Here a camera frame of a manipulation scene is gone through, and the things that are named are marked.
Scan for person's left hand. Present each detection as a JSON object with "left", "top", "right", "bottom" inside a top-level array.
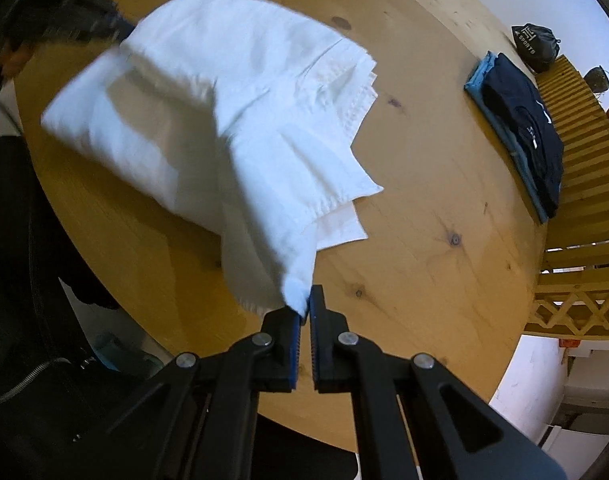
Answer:
[{"left": 0, "top": 35, "right": 38, "bottom": 83}]

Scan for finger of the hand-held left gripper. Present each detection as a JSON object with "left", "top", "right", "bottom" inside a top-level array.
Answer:
[{"left": 92, "top": 5, "right": 138, "bottom": 38}]

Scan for folded blue garment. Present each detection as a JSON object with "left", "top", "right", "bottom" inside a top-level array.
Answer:
[{"left": 464, "top": 51, "right": 550, "bottom": 225}]

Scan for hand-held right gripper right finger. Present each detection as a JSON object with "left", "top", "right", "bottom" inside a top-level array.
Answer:
[{"left": 309, "top": 285, "right": 567, "bottom": 480}]

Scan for white shirt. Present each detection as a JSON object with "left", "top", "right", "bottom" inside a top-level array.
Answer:
[{"left": 40, "top": 0, "right": 385, "bottom": 318}]

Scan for person's black zip jacket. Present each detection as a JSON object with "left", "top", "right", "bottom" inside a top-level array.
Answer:
[{"left": 0, "top": 135, "right": 185, "bottom": 480}]

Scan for wooden slatted railing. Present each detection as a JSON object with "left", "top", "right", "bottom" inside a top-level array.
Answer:
[{"left": 524, "top": 55, "right": 609, "bottom": 343}]

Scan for dark brown plant pot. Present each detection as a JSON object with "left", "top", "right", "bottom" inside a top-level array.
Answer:
[{"left": 584, "top": 66, "right": 609, "bottom": 93}]

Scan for black drawstring bag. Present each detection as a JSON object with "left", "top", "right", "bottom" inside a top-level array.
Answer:
[{"left": 511, "top": 22, "right": 561, "bottom": 73}]

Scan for folded navy shirt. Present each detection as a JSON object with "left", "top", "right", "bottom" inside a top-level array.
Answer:
[{"left": 481, "top": 52, "right": 565, "bottom": 218}]

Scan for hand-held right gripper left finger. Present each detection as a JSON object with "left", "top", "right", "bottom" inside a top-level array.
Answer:
[{"left": 44, "top": 308, "right": 304, "bottom": 480}]

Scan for person's black pants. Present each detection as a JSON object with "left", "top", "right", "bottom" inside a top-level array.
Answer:
[{"left": 254, "top": 412, "right": 360, "bottom": 480}]

